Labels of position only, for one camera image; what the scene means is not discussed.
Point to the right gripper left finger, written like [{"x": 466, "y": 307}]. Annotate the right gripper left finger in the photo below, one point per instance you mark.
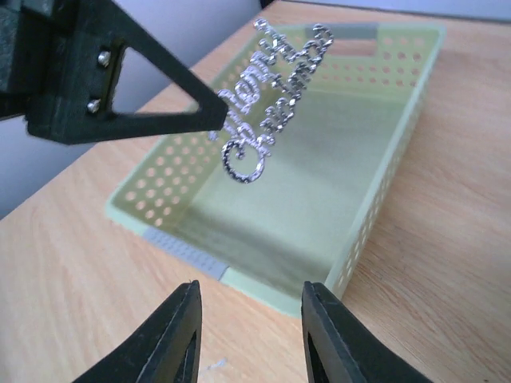
[{"x": 164, "y": 348}]

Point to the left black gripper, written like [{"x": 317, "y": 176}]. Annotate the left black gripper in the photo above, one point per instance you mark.
[{"x": 89, "y": 71}]

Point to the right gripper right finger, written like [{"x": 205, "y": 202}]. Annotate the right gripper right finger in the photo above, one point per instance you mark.
[{"x": 339, "y": 348}]

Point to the green plastic basket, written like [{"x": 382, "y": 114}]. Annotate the green plastic basket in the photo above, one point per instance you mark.
[{"x": 307, "y": 218}]

